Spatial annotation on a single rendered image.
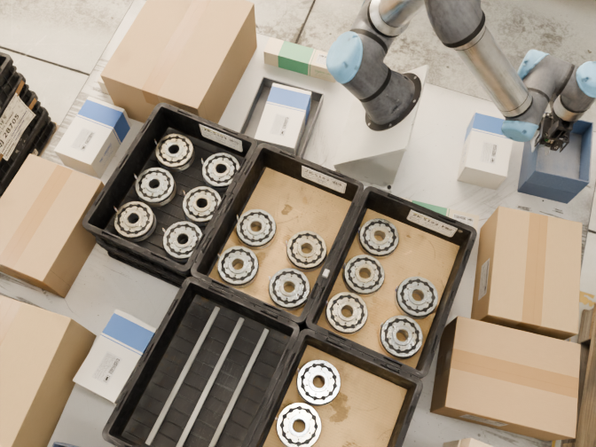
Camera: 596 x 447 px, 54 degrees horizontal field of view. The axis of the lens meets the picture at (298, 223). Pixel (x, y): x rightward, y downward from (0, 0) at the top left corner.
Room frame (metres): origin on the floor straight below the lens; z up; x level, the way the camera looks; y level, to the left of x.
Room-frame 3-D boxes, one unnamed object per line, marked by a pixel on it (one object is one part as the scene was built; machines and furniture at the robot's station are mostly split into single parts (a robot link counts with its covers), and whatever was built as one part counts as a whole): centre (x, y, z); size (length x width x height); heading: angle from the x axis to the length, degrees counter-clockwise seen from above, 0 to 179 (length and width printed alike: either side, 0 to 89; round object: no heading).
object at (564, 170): (0.86, -0.74, 0.81); 0.20 x 0.15 x 0.07; 168
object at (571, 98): (0.86, -0.66, 1.12); 0.09 x 0.08 x 0.11; 65
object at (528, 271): (0.49, -0.61, 0.78); 0.30 x 0.22 x 0.16; 170
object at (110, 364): (0.24, 0.44, 0.75); 0.20 x 0.12 x 0.09; 157
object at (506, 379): (0.22, -0.53, 0.78); 0.30 x 0.22 x 0.16; 79
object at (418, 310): (0.40, -0.30, 0.86); 0.10 x 0.10 x 0.01
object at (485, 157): (0.89, -0.55, 0.75); 0.20 x 0.12 x 0.09; 167
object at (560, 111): (0.85, -0.67, 1.04); 0.08 x 0.08 x 0.05
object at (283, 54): (1.20, 0.01, 0.73); 0.24 x 0.06 x 0.06; 74
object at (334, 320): (0.35, -0.13, 0.86); 0.10 x 0.10 x 0.01
